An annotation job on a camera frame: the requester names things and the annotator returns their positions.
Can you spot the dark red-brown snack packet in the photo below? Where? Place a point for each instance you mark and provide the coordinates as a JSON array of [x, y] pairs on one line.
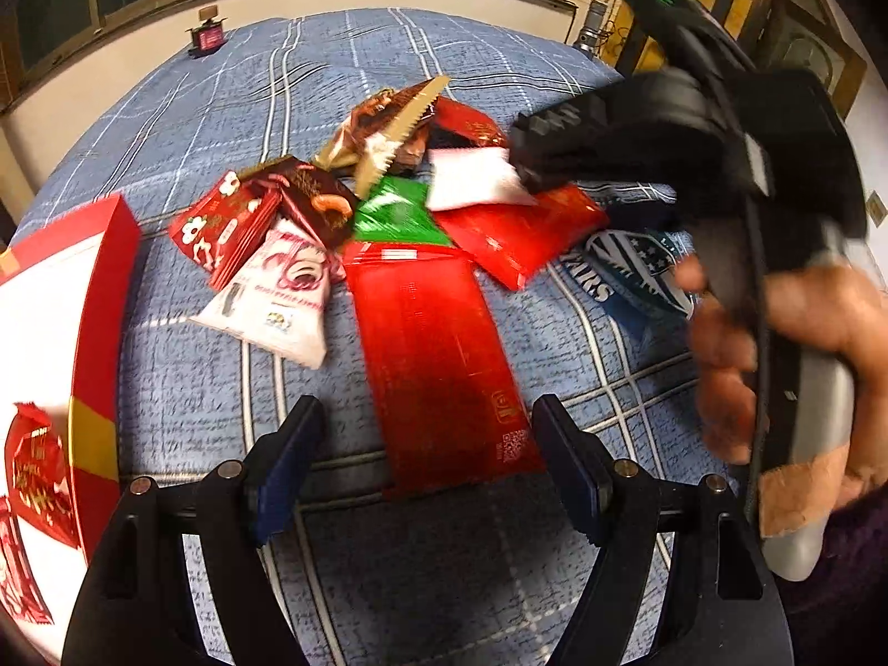
[[312, 194]]

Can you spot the wooden cabinet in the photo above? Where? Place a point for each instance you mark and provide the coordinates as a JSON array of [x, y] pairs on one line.
[[812, 35]]

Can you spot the white pink snack packet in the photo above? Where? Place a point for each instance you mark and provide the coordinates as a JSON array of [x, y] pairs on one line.
[[277, 305]]

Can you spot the red snack packet gold print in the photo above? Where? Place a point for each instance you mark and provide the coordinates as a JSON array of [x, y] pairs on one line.
[[472, 125]]

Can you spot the brown gold snack packet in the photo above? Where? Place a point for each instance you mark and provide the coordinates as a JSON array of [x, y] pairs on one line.
[[388, 118]]

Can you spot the green snack packet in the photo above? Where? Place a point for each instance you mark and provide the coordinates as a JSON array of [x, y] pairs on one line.
[[395, 215]]

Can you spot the red box with white inside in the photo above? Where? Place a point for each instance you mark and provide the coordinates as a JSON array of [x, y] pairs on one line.
[[48, 333]]

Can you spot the metal cylinder object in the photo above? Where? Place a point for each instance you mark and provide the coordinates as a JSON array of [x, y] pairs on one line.
[[594, 24]]

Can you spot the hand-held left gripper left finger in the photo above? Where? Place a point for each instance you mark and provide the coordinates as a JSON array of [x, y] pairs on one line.
[[288, 472]]

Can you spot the small red device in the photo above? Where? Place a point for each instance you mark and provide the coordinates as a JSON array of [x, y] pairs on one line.
[[206, 36]]

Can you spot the small white snack packet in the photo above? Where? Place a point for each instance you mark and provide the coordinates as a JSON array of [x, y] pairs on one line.
[[465, 180]]

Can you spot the blue checked bedsheet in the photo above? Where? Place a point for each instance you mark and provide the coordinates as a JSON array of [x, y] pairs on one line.
[[208, 118]]

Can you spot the dark shiny snack packet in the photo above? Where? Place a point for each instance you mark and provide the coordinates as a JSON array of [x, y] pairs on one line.
[[415, 150]]

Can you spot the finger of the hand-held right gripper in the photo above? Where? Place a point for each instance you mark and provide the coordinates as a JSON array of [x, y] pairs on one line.
[[576, 139]]

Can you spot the wall switch plate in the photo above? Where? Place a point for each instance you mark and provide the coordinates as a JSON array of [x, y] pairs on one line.
[[876, 208]]

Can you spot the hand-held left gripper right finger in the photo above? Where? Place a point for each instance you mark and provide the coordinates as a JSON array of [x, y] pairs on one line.
[[572, 472]]

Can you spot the red flowered snack packet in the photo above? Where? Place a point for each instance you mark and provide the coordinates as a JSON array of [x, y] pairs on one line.
[[215, 229]]

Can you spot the long red snack packet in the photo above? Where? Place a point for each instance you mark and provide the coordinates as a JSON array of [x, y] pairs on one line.
[[430, 361]]

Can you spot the red patterned snack packet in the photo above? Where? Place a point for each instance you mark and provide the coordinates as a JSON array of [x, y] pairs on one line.
[[38, 472], [21, 569]]

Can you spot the person's right hand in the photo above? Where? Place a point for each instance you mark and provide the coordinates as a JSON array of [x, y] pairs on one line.
[[728, 361]]

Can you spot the wide red snack packet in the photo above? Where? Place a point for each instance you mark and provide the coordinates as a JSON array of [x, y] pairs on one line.
[[520, 236]]

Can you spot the person's right forearm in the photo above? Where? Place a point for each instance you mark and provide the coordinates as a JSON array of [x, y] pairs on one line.
[[846, 583]]

